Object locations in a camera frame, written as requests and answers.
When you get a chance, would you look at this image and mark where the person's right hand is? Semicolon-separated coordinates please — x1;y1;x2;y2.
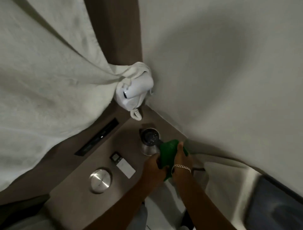
173;142;192;169

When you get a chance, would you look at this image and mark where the person's left hand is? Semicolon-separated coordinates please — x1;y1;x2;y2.
142;153;172;188

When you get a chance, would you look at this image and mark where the green cloth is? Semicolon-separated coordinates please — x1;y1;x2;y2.
159;139;190;182

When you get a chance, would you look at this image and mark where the person's left forearm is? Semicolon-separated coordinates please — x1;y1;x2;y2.
82;178;167;230

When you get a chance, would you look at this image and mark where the person's right forearm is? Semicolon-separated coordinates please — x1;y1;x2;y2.
171;170;238;230

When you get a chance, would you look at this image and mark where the steel electric kettle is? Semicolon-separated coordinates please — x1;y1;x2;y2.
138;128;164;156

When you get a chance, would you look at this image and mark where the white card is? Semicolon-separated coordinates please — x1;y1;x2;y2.
116;158;136;179

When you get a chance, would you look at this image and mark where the small black square device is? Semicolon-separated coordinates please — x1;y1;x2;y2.
109;152;122;163

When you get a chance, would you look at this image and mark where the round steel disc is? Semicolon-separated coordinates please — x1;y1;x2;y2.
89;167;113;195

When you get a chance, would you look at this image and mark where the black socket panel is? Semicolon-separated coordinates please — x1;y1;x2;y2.
74;118;120;157

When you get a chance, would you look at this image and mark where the silver chain bracelet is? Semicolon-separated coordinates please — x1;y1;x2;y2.
173;164;192;173

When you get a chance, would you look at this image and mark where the white coiled cord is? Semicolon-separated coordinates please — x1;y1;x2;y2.
129;107;143;121

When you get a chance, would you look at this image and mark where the white wall hair dryer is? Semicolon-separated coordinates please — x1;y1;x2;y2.
115;73;154;112

